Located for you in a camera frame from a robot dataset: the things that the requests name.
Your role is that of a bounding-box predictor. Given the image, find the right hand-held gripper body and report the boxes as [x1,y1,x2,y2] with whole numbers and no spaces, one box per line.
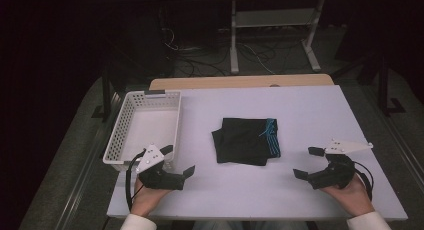
[307,139,374,191]

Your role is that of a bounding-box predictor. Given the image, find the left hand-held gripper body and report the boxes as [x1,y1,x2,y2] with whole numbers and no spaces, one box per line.
[134,143,186,191]

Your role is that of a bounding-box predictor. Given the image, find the white perforated plastic basket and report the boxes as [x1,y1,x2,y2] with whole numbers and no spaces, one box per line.
[102,89,183,173]

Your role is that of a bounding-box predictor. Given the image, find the black shorts with blue stripes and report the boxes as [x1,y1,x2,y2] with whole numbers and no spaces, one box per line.
[211,117,282,167]

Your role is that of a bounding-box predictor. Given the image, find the person's left hand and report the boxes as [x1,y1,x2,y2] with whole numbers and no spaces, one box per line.
[130,177,175,218]

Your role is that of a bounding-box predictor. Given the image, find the person's right hand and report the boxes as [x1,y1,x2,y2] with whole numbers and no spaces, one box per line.
[319,174,376,219]

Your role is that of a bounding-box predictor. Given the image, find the black metal stand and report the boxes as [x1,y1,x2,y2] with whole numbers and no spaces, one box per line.
[358,51,407,117]
[91,68,116,122]

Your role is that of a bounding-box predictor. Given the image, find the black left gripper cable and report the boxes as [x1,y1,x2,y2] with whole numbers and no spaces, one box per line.
[125,149,148,212]

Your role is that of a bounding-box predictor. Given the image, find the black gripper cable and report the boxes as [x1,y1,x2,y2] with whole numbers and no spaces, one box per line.
[125,149,148,212]
[353,160,375,202]

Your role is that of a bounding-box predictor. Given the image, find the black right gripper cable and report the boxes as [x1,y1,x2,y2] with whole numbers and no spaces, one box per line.
[353,160,375,202]

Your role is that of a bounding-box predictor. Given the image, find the bundle of floor cables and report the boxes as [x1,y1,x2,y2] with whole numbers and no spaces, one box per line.
[160,26,278,78]

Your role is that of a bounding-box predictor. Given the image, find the white metal table frame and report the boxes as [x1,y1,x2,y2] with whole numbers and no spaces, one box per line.
[229,0,327,75]

